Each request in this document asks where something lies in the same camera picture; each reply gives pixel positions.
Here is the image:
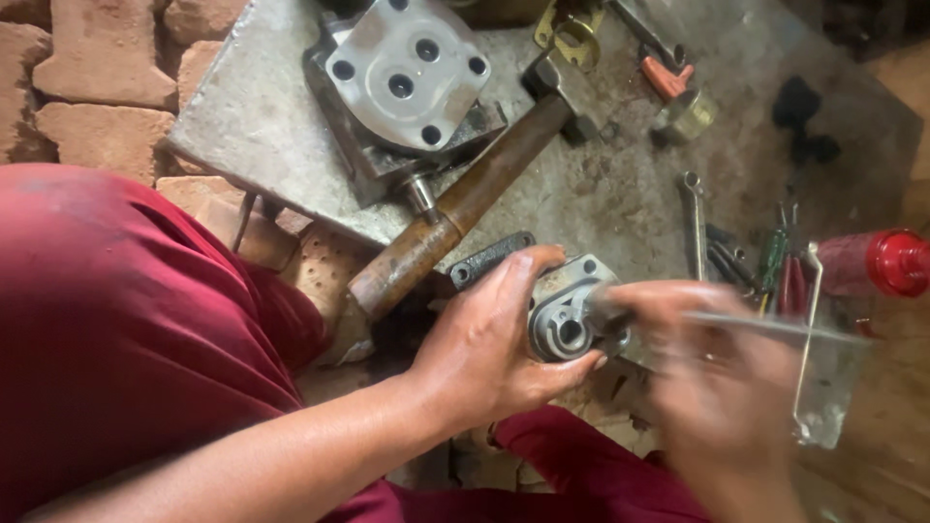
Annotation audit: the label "orange handled tool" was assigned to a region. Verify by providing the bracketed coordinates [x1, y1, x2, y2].
[639, 52, 696, 103]

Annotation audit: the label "rusty brown hammer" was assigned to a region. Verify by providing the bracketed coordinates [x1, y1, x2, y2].
[349, 54, 604, 321]

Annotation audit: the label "grey metal workbench plate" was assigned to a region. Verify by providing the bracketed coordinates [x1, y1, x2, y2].
[161, 0, 924, 313]

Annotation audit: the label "large grey metal pump block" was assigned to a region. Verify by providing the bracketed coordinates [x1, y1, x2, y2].
[304, 0, 508, 219]

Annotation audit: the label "brass gasket plate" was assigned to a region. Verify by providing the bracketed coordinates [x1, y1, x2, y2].
[534, 0, 605, 72]

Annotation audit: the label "long grey metal spanner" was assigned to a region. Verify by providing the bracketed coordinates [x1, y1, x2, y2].
[609, 0, 687, 70]

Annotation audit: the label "grey metal pump housing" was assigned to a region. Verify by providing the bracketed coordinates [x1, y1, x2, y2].
[527, 254, 633, 363]

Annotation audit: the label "dark metal flange plate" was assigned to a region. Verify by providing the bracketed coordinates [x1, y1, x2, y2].
[449, 231, 537, 292]

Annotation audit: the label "small brass cylinder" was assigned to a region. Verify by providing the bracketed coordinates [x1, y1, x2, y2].
[652, 89, 719, 146]

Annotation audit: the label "red handled pliers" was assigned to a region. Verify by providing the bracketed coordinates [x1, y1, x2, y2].
[776, 203, 809, 318]

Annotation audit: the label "bent metal wire handle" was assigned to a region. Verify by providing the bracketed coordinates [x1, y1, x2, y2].
[792, 242, 825, 430]

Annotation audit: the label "dark metal bits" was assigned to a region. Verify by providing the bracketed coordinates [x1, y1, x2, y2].
[705, 224, 762, 295]

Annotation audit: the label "person's right hand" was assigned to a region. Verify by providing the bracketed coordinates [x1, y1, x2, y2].
[604, 280, 804, 480]

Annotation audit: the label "silver ring spanner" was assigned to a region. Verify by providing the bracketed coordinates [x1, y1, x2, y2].
[679, 171, 709, 283]

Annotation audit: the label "person's left hand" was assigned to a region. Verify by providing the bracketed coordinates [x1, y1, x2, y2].
[404, 245, 608, 432]

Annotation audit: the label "person's maroon trousers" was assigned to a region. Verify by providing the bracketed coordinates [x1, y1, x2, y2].
[0, 163, 709, 523]

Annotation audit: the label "clear plastic container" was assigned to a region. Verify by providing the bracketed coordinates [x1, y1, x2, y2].
[788, 291, 876, 448]

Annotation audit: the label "green handled screwdriver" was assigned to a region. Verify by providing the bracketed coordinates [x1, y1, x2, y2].
[758, 203, 790, 306]

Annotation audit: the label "black rag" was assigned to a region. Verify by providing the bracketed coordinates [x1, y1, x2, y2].
[770, 75, 844, 168]

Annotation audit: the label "thin metal rod tool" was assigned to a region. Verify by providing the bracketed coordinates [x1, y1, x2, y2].
[683, 311, 873, 347]

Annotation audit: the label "red capped plastic bottle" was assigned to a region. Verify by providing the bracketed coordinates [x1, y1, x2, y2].
[815, 228, 930, 299]

